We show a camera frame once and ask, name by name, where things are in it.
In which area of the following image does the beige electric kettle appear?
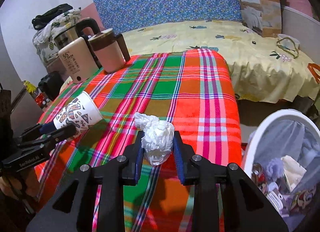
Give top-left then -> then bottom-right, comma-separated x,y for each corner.
58,37 -> 99,83

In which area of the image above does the patterned paper cup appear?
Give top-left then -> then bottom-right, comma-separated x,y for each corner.
53,92 -> 103,139

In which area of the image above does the black bag on bundle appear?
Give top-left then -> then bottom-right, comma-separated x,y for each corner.
31,4 -> 73,31

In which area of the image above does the white tissue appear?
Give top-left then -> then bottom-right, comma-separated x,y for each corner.
134,112 -> 175,166

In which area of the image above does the yellow printed bed sheet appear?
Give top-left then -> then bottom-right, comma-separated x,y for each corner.
123,20 -> 319,103

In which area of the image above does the orange strap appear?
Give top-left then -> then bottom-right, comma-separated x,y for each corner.
307,63 -> 320,84

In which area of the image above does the white patterned cloth bundle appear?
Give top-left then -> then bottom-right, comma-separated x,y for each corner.
33,9 -> 81,67

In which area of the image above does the steel kettle black handle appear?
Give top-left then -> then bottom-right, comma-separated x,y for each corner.
54,18 -> 100,50

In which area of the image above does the white paper napkin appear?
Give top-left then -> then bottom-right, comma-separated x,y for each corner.
281,155 -> 306,192

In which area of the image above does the white cabinet by bed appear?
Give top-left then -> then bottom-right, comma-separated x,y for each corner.
282,6 -> 319,62

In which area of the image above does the black object beside table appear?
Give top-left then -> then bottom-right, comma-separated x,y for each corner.
38,71 -> 64,101

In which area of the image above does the white bowl on bed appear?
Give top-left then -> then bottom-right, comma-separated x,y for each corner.
278,34 -> 300,51

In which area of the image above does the brown bedding package box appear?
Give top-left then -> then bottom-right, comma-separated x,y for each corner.
238,0 -> 286,38

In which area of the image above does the red cartoon drink can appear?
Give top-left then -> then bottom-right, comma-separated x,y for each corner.
251,163 -> 268,196

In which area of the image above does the pink brown lidded mug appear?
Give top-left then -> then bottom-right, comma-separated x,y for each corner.
88,28 -> 131,74

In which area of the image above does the translucent bin liner bag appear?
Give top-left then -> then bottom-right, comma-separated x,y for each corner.
251,118 -> 320,232

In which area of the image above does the olive strap on bed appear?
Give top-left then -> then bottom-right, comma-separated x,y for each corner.
276,37 -> 300,60

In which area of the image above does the white round trash bin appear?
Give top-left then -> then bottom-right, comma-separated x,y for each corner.
240,109 -> 320,232

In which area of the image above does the red green plaid tablecloth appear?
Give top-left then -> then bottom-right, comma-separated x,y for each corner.
36,49 -> 241,231

